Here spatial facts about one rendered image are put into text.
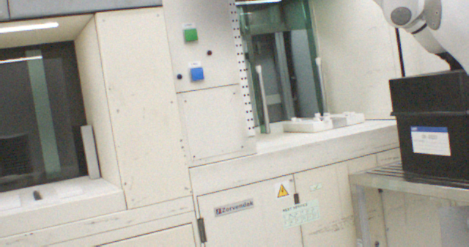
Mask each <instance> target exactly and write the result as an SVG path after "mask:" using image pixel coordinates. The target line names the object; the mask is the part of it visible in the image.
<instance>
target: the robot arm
mask: <svg viewBox="0 0 469 247"><path fill-rule="evenodd" d="M372 1H373V2H374V3H376V4H377V5H378V6H380V7H381V8H382V11H383V15H384V18H385V19H386V21H387V22H388V24H389V25H390V26H393V27H396V28H403V29H404V30H405V31H406V32H407V33H410V34H411V35H412V36H413V37H414V39H415V40H416V41H418V42H419V43H420V44H421V46H422V47H423V48H424V49H425V50H426V51H427V52H429V53H431V54H435V55H437V56H439V57H440V58H441V59H442V60H445V62H446V63H448V60H449V59H456V60H457V61H458V62H459V63H460V64H461V65H462V67H463V68H464V70H465V71H466V73H467V74H468V76H469V0H425V1H424V0H372ZM448 64H449V63H448Z"/></svg>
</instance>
